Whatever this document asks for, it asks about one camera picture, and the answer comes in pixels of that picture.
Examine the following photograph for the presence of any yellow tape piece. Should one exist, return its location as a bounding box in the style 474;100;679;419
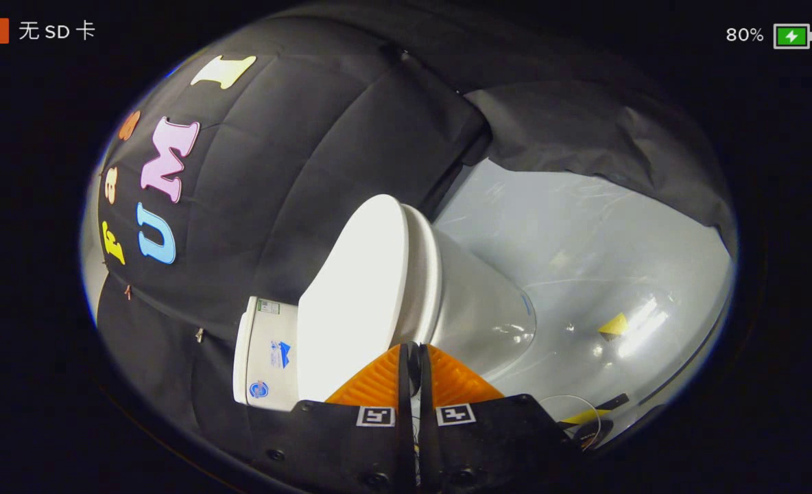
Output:
598;312;630;342

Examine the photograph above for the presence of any black backdrop cloth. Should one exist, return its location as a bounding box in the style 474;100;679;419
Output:
94;0;739;474

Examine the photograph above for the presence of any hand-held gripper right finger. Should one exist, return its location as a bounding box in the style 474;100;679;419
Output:
416;342;585;494

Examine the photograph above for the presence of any white toilet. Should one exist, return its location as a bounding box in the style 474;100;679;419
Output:
233;204;537;412

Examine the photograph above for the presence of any thin white cable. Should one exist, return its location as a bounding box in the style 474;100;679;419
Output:
538;395;602;448

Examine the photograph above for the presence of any black yellow strip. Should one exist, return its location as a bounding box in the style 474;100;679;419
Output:
558;393;630;427

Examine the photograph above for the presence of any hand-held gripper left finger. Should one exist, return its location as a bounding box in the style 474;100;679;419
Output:
241;342;417;494

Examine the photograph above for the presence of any white toilet lid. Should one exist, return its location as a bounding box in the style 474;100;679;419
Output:
296;194;410;402

